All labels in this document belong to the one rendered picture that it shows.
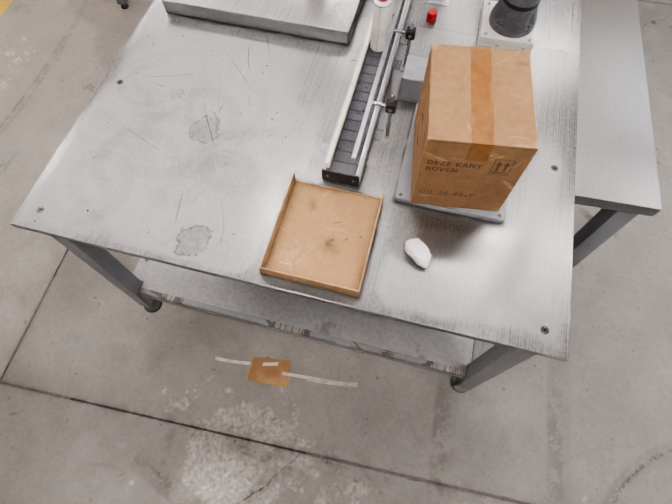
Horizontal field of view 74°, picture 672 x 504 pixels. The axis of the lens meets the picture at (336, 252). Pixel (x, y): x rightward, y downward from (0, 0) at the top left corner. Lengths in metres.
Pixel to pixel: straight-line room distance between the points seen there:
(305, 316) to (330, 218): 0.63
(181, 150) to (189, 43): 0.45
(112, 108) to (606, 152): 1.51
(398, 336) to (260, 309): 0.55
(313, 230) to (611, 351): 1.49
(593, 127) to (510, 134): 0.56
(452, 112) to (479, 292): 0.45
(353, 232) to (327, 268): 0.13
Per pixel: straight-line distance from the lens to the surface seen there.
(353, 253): 1.17
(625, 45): 1.92
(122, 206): 1.38
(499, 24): 1.73
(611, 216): 1.57
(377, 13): 1.47
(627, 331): 2.33
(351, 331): 1.73
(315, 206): 1.24
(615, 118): 1.66
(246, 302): 1.80
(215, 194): 1.31
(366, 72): 1.49
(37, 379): 2.29
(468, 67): 1.19
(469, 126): 1.06
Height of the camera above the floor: 1.89
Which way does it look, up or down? 65 degrees down
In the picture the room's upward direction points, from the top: 1 degrees counter-clockwise
